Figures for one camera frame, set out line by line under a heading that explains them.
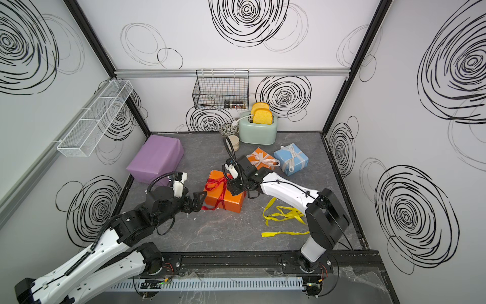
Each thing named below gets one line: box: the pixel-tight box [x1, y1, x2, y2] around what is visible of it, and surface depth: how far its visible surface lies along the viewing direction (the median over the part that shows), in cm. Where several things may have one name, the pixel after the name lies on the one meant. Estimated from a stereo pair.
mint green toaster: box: [238, 112, 278, 146], surface depth 108 cm
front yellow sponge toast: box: [253, 109, 273, 125], surface depth 104 cm
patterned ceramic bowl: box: [219, 123, 238, 137], surface depth 122 cm
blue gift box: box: [273, 143, 309, 177], surface depth 101 cm
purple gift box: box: [125, 134, 185, 185], surface depth 96 cm
